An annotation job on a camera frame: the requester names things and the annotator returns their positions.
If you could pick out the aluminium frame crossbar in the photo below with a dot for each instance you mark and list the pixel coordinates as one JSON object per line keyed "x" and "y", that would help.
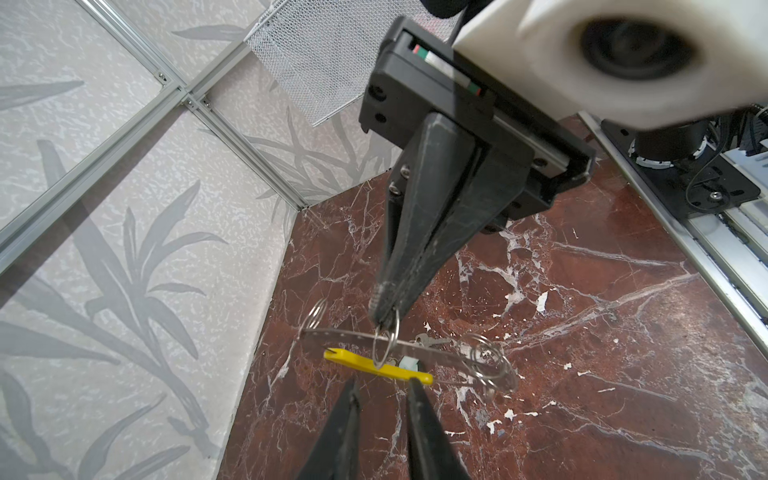
{"x": 23, "y": 231}

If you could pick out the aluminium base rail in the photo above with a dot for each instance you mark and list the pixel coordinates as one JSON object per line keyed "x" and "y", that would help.
{"x": 726, "y": 250}

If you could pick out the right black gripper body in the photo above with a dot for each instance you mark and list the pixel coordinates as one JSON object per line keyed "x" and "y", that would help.
{"x": 415, "y": 74}

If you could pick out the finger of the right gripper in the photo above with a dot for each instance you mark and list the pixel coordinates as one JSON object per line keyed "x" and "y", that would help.
{"x": 494, "y": 181}
{"x": 423, "y": 186}

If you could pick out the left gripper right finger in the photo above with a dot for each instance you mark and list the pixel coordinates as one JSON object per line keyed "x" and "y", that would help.
{"x": 430, "y": 454}

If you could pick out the white wire mesh basket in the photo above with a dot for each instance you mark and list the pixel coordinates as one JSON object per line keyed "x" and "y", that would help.
{"x": 321, "y": 53}

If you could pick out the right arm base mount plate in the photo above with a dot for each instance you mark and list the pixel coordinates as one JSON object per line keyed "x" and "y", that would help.
{"x": 684, "y": 165}

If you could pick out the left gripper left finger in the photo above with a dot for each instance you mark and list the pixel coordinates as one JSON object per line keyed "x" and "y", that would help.
{"x": 335, "y": 453}

